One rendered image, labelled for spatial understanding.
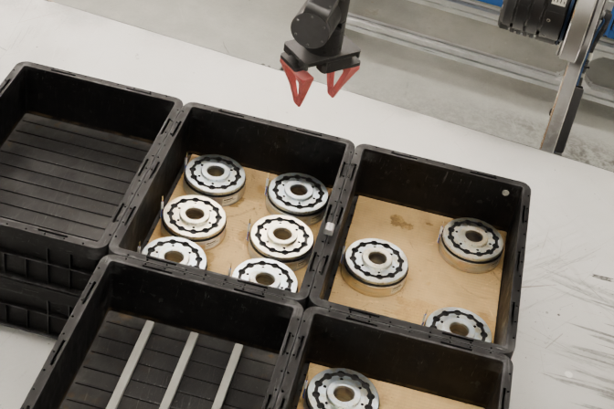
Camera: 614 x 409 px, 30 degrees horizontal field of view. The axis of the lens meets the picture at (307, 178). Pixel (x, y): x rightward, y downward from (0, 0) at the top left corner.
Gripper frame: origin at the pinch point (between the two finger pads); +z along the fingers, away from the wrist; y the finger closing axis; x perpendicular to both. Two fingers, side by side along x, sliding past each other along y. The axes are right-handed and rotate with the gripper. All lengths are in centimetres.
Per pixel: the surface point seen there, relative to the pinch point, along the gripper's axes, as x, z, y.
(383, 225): -9.6, 23.5, 11.4
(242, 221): 0.9, 23.3, -9.9
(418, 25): 143, 105, 153
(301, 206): -2.5, 20.5, -1.0
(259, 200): 4.3, 23.3, -4.5
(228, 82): 52, 36, 18
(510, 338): -45.2, 13.9, 6.4
